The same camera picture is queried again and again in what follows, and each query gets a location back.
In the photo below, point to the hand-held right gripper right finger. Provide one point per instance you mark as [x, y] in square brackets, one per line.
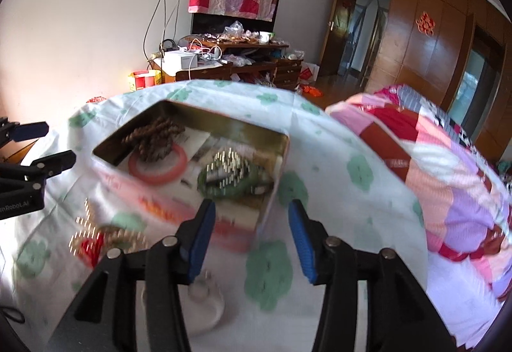
[304, 244]

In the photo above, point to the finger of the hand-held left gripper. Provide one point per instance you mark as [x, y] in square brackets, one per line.
[56, 162]
[30, 130]

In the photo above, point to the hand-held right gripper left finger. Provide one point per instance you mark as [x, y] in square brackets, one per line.
[200, 244]

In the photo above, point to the pink bangle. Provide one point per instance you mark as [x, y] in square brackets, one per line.
[158, 183]

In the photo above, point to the pink tin box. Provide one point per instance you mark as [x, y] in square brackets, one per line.
[244, 132]

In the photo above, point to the cloud print tablecloth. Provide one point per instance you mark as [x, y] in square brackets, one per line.
[340, 216]

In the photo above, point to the red basket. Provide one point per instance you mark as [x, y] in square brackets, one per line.
[96, 99]

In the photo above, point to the printed paper booklet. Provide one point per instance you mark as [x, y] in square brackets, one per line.
[198, 148]

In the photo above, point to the red yellow gift box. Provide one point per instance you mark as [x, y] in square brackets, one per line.
[144, 82]

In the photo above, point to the patchwork quilt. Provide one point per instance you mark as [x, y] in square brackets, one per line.
[440, 184]

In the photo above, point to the orange wrapper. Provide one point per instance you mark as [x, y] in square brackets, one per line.
[310, 90]

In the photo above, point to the white box appliance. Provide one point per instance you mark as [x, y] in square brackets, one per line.
[178, 60]

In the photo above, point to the white bed sheet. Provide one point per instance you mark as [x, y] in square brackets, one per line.
[460, 296]

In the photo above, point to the white red paper bag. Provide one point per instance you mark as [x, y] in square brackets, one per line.
[308, 74]

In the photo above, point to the wooden television cabinet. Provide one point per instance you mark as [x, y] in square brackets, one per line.
[288, 72]

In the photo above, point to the wooden door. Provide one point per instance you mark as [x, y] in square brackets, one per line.
[338, 40]

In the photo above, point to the white mug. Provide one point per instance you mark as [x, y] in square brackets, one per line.
[264, 36]

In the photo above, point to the clear plastic bag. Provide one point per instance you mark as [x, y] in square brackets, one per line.
[234, 29]

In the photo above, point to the wooden wardrobe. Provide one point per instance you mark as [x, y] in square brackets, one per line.
[404, 36]

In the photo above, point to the red paper wall decoration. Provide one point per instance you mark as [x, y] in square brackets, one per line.
[426, 23]

